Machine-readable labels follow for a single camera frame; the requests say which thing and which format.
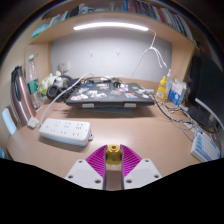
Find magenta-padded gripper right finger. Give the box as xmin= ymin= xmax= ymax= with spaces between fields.
xmin=120 ymin=144 xmax=163 ymax=190

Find white light bar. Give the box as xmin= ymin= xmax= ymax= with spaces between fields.
xmin=73 ymin=21 xmax=150 ymax=32

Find white power strip cable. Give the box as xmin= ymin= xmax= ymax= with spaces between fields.
xmin=39 ymin=71 xmax=96 ymax=127

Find flat white and blue case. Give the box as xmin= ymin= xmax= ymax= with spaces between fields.
xmin=1 ymin=107 xmax=18 ymax=136

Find pink metallic thermos jug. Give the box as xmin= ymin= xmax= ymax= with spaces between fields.
xmin=9 ymin=65 xmax=37 ymax=128

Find white hanging cable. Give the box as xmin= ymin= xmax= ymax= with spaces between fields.
xmin=130 ymin=29 xmax=168 ymax=79

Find black headphones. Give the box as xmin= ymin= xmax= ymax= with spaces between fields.
xmin=46 ymin=75 xmax=79 ymax=101

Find small white packet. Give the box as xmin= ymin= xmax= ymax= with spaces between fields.
xmin=27 ymin=116 xmax=42 ymax=130

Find white wall outlet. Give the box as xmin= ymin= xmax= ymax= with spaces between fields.
xmin=60 ymin=61 xmax=72 ymax=74

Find yellow squeeze bottle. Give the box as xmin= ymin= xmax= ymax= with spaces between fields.
xmin=155 ymin=75 xmax=168 ymax=102

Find blue and white keypad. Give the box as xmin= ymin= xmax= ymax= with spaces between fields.
xmin=190 ymin=129 xmax=222 ymax=163

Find grey laptop stand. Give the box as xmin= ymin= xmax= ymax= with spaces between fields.
xmin=78 ymin=102 xmax=141 ymax=114

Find wooden shelf unit with books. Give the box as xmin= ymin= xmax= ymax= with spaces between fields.
xmin=28 ymin=0 xmax=201 ymax=46

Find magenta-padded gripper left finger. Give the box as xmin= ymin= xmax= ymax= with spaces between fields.
xmin=64 ymin=144 xmax=108 ymax=190

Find black monitor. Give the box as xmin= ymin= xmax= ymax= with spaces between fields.
xmin=188 ymin=54 xmax=224 ymax=134

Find white and green plush toy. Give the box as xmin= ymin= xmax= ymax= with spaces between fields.
xmin=39 ymin=71 xmax=64 ymax=96

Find tangled grey cables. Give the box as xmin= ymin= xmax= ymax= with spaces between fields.
xmin=149 ymin=93 xmax=201 ymax=141

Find blue and white box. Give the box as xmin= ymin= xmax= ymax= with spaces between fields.
xmin=168 ymin=78 xmax=188 ymax=106

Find white power strip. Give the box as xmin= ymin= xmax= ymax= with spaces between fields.
xmin=38 ymin=117 xmax=95 ymax=147

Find black sticker-covered laptop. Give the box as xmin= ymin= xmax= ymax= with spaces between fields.
xmin=64 ymin=81 xmax=156 ymax=108

